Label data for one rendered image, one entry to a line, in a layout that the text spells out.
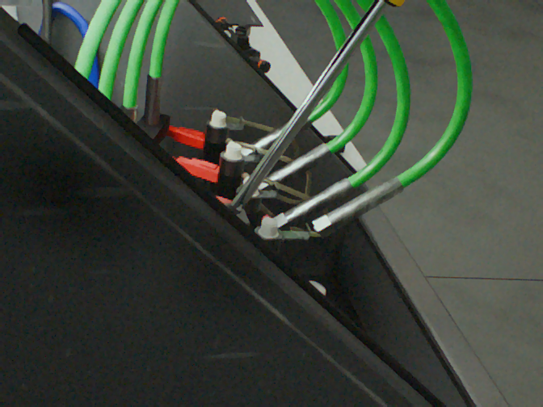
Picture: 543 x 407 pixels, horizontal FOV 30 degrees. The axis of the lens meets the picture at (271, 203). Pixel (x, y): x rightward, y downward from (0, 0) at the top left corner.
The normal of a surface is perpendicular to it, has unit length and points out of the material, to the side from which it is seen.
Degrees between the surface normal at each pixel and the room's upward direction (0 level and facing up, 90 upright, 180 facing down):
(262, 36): 0
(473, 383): 0
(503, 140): 0
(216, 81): 90
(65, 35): 90
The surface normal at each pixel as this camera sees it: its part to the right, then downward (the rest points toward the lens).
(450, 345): 0.14, -0.86
